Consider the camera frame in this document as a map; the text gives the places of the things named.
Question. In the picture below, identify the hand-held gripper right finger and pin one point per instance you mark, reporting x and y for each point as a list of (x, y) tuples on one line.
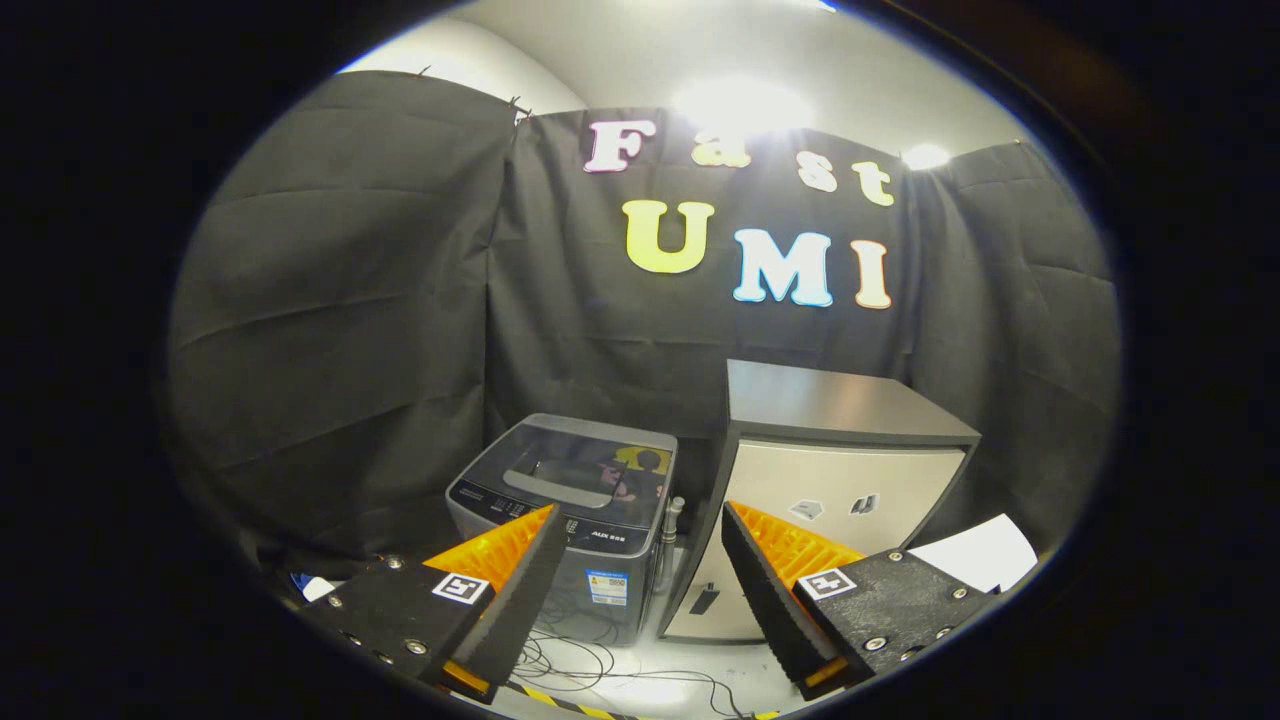
[(770, 600)]

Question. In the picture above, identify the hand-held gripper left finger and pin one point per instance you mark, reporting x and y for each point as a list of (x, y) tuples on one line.
[(525, 600)]

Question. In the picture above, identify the grey washing machine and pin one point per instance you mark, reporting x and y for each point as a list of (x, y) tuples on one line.
[(600, 570)]

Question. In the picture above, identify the dark washing machine lid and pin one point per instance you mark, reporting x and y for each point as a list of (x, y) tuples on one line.
[(580, 450)]

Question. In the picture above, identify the grey cabinet with beige door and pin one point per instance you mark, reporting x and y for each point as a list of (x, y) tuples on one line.
[(830, 400)]

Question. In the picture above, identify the white board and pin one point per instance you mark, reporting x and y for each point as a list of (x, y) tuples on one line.
[(975, 555)]

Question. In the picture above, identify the small white blue item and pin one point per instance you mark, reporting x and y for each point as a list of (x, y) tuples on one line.
[(315, 587)]

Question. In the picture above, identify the black backdrop cloth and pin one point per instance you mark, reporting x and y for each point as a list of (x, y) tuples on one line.
[(340, 300)]

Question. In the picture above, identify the ceiling light panel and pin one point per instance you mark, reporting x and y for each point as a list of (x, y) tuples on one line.
[(742, 105), (925, 156)]

